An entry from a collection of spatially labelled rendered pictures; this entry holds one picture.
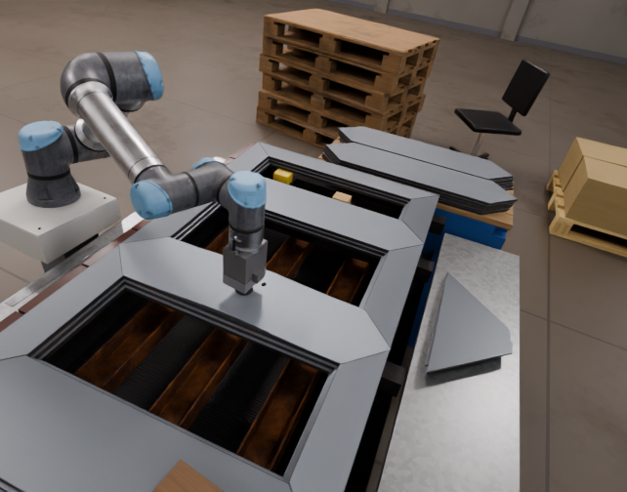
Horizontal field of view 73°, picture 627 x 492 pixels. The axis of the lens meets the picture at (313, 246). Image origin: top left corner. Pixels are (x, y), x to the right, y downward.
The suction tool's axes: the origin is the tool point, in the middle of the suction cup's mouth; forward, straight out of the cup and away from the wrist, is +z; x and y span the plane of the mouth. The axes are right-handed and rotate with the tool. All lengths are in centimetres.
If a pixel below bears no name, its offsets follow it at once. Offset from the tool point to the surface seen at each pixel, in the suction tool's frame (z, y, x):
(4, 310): 17, -28, 55
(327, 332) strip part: -0.3, 0.5, -22.8
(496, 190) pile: -1, 100, -45
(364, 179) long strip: 0, 74, -1
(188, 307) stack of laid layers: 1.0, -10.8, 8.0
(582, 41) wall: 60, 1056, -91
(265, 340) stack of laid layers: 1.2, -8.3, -11.9
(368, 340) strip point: -0.3, 3.9, -31.7
